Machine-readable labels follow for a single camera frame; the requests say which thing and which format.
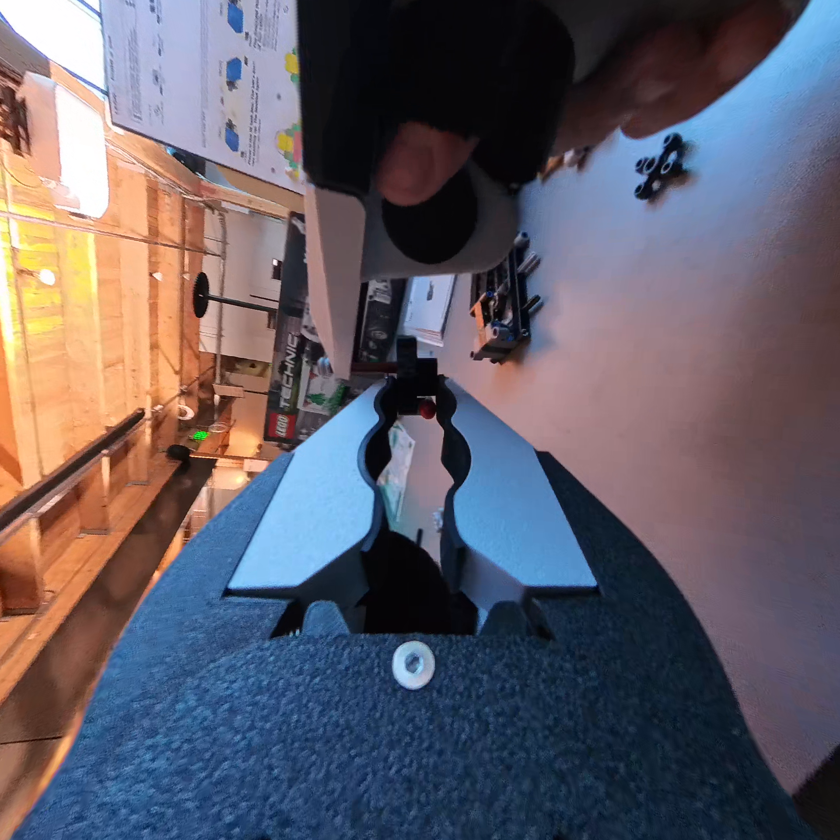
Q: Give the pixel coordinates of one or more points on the black ceiling rail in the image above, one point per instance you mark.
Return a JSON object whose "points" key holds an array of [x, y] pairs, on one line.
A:
{"points": [[65, 472]]}

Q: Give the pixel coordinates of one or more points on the black cross lego connector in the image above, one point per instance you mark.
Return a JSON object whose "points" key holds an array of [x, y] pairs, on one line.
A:
{"points": [[659, 167]]}

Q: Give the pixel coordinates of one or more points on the person's right hand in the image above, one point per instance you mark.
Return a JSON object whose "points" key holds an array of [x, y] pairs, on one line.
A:
{"points": [[656, 92]]}

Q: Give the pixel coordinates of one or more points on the partly built lego truck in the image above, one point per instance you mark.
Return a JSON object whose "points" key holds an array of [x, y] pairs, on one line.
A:
{"points": [[508, 315]]}

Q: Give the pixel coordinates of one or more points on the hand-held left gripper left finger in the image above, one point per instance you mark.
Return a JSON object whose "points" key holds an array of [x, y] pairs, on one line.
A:
{"points": [[308, 512]]}

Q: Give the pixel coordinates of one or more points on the black lego piece red pin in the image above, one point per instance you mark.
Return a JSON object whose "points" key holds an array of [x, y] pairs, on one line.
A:
{"points": [[417, 380]]}

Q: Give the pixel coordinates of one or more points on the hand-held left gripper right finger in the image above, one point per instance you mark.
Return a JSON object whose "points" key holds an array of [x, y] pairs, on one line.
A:
{"points": [[518, 518]]}

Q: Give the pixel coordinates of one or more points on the green white sticker sheet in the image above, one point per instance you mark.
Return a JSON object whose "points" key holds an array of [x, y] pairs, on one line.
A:
{"points": [[401, 466]]}

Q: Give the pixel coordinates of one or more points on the wooden display board with sheet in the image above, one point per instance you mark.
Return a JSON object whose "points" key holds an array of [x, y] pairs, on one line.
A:
{"points": [[197, 79]]}

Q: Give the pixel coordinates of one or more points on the dark lego set box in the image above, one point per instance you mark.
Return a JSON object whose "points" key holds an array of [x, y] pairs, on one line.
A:
{"points": [[289, 380]]}

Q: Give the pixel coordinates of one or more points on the black floor lamp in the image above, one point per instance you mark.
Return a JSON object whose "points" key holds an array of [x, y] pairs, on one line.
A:
{"points": [[200, 295]]}

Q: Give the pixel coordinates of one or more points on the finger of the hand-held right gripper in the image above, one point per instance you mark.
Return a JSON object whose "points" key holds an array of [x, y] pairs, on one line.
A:
{"points": [[334, 275]]}

